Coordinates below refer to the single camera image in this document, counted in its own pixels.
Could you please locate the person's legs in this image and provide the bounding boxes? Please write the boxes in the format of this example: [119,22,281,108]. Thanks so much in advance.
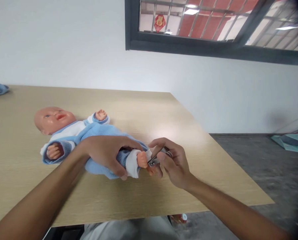
[80,216,181,240]

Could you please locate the baby doll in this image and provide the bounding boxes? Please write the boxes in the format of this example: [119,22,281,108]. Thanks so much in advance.
[34,107,156,180]

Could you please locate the red and white object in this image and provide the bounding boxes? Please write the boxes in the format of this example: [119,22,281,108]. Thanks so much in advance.
[171,213,189,224]

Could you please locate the person's right hand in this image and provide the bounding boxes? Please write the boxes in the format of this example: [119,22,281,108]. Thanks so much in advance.
[148,137,195,191]

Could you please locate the silver nail clipper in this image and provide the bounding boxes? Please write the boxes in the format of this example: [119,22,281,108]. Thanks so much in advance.
[147,146,171,167]

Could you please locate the wooden table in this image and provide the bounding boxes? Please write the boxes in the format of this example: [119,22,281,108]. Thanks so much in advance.
[0,84,275,228]

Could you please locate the pile of teal cartons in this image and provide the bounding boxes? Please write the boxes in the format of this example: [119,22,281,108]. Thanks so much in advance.
[271,132,298,153]

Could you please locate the person's left hand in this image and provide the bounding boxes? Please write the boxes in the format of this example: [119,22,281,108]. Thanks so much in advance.
[74,135,150,181]

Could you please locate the dark framed window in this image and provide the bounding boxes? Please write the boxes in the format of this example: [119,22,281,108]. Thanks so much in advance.
[125,0,298,67]

